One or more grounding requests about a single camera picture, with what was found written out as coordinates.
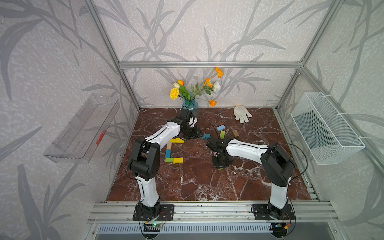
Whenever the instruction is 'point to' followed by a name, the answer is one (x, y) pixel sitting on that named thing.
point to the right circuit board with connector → (279, 229)
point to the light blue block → (221, 127)
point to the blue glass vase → (192, 106)
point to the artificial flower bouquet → (179, 90)
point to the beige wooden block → (169, 145)
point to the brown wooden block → (235, 133)
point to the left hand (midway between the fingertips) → (201, 135)
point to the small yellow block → (172, 140)
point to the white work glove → (240, 113)
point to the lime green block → (169, 160)
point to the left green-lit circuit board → (154, 227)
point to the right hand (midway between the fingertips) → (217, 166)
